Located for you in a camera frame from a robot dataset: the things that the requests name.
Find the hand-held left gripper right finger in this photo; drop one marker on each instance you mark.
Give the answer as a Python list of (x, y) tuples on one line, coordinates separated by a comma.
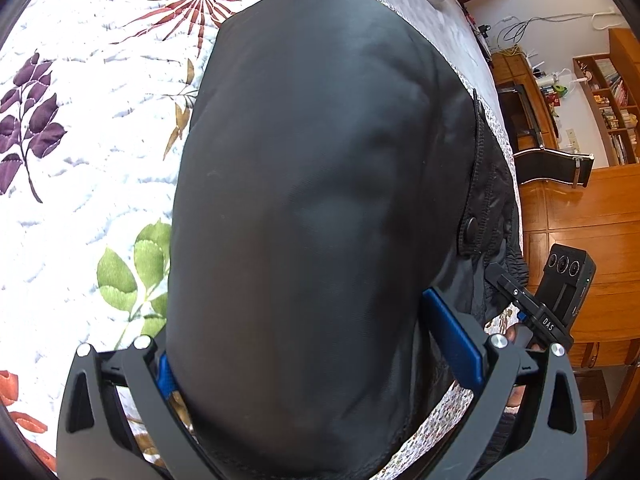
[(455, 335)]

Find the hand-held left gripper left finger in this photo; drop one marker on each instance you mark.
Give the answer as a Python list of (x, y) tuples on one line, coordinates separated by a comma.
[(167, 380)]

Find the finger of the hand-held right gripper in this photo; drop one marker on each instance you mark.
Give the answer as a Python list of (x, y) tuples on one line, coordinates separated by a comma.
[(530, 310)]

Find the black jacket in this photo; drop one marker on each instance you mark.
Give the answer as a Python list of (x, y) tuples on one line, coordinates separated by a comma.
[(320, 210)]

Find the person's right hand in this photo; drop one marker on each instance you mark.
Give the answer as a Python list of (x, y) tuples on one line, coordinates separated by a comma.
[(515, 335)]

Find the wooden bookshelf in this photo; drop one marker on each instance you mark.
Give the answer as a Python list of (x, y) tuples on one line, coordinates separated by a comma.
[(612, 105)]

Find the small green object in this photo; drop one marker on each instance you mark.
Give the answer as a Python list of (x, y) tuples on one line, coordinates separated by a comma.
[(562, 90)]

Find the wooden desk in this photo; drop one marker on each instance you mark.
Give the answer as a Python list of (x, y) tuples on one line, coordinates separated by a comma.
[(525, 90)]

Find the floral quilted bedspread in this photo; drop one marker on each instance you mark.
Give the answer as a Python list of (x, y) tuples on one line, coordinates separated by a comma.
[(90, 160)]

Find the black chair with chrome frame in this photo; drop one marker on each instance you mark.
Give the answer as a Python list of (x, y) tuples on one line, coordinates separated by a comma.
[(555, 165)]

